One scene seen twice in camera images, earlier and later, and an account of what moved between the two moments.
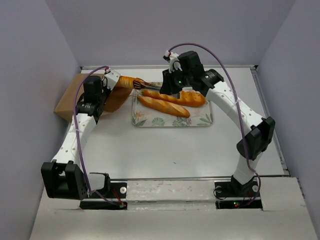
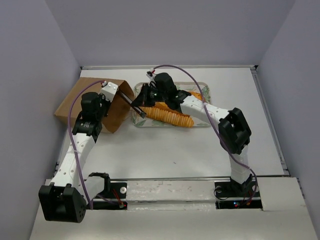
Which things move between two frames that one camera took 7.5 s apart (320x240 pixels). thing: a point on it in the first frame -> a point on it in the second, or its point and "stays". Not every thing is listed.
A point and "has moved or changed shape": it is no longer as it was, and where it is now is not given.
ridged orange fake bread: [127, 82] -> [161, 112]
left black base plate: [117, 190] stays
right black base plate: [235, 195] stays
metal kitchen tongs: [138, 84] -> [126, 98]
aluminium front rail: [192, 179] stays
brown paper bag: [64, 105] has moved or changed shape
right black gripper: [167, 86] -> [143, 100]
